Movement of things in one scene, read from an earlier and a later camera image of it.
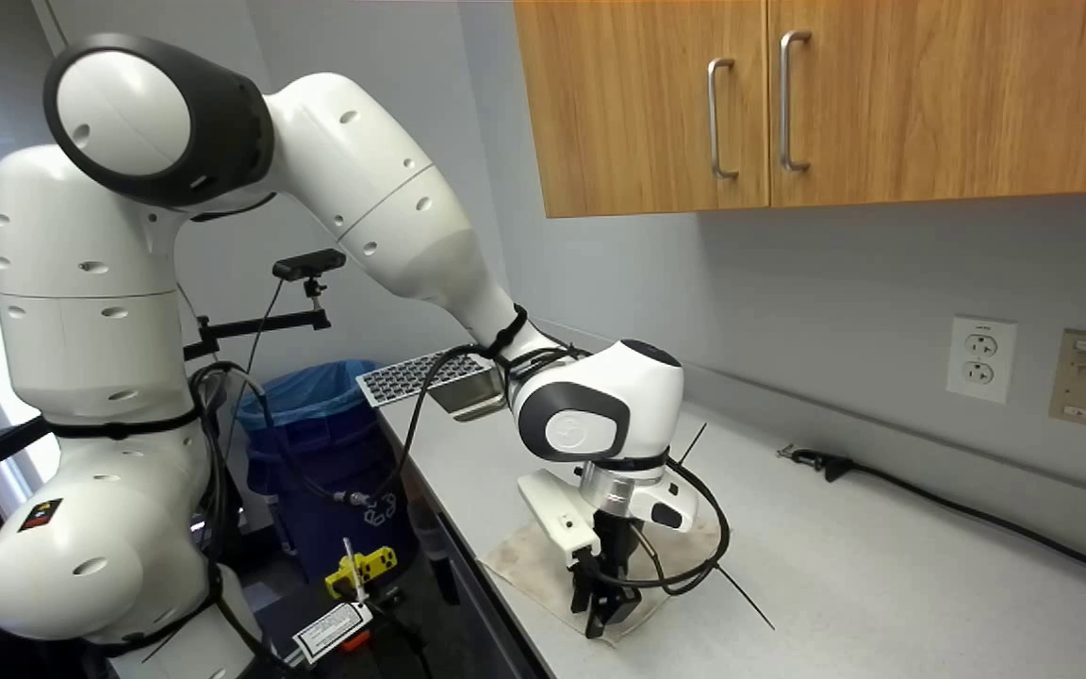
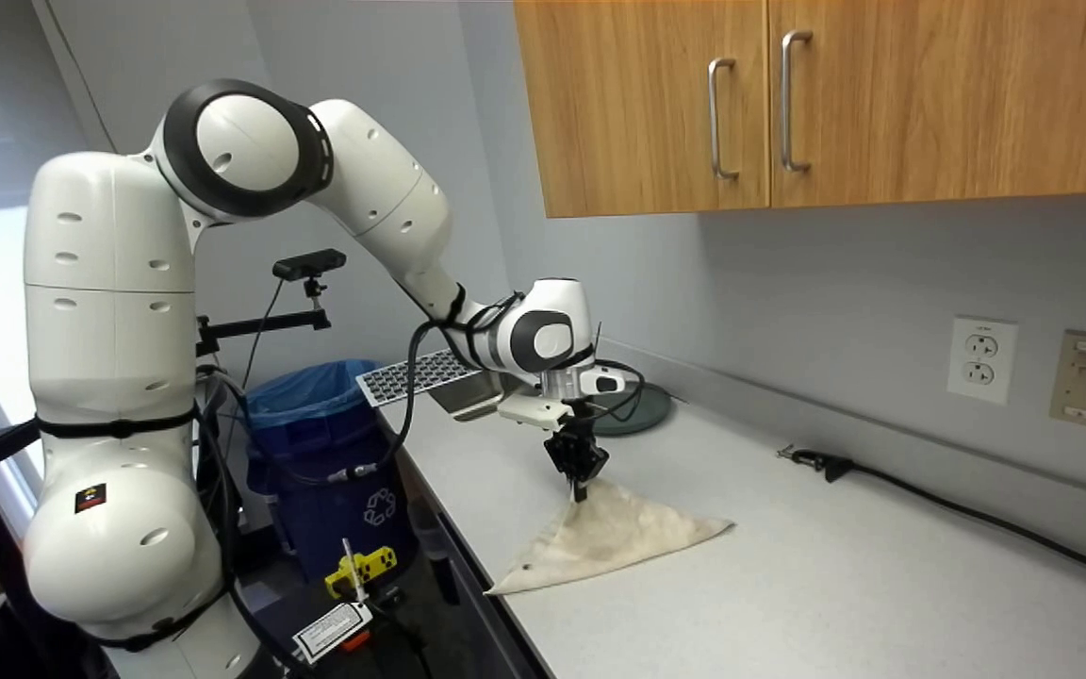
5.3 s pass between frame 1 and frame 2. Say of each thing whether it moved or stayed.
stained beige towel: moved
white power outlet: stayed
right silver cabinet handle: stayed
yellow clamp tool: stayed
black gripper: moved
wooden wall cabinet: stayed
